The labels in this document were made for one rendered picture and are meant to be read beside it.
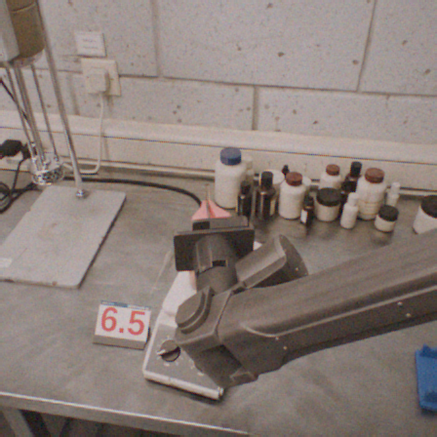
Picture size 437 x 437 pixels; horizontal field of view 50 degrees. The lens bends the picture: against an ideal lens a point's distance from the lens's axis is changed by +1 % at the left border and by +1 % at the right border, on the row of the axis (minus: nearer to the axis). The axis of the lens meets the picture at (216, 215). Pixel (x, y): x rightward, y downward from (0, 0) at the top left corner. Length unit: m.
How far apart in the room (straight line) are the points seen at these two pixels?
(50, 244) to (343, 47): 0.73
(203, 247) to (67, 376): 0.36
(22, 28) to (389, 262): 0.65
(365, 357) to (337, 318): 0.47
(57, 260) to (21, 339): 0.18
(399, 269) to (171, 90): 0.87
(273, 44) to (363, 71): 0.20
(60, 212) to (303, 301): 0.80
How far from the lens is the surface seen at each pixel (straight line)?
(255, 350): 0.42
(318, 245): 1.00
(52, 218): 1.09
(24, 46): 0.83
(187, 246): 0.58
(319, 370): 0.81
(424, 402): 0.81
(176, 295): 0.77
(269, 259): 0.48
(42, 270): 0.97
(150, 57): 1.12
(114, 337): 0.84
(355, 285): 0.37
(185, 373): 0.75
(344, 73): 1.08
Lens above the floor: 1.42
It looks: 39 degrees down
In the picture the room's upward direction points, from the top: straight up
